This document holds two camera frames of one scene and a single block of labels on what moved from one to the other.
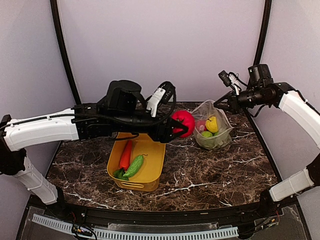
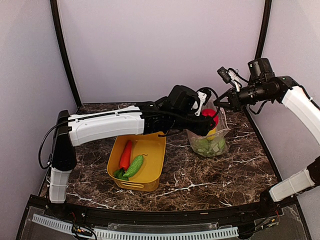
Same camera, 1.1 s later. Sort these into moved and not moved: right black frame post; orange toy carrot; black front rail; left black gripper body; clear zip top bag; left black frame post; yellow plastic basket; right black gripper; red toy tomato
Moved: red toy tomato; left black gripper body; clear zip top bag
Not moved: orange toy carrot; right black gripper; yellow plastic basket; left black frame post; right black frame post; black front rail
